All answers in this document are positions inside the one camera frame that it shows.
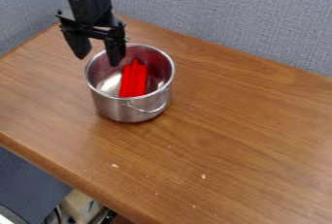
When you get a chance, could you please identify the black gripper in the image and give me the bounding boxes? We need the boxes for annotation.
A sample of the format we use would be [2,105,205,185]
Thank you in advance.
[57,0,126,67]

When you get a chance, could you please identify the metal pot with handle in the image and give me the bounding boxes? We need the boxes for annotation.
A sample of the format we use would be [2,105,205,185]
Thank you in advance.
[85,44,176,123]

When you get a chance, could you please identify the beige box under table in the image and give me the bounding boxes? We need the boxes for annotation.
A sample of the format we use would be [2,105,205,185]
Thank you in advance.
[61,189,105,224]

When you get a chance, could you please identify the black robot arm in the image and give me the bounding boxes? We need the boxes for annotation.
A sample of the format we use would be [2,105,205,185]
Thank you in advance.
[57,0,128,67]

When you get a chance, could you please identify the red block object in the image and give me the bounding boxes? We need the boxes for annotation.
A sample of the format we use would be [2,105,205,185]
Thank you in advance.
[120,59,148,98]

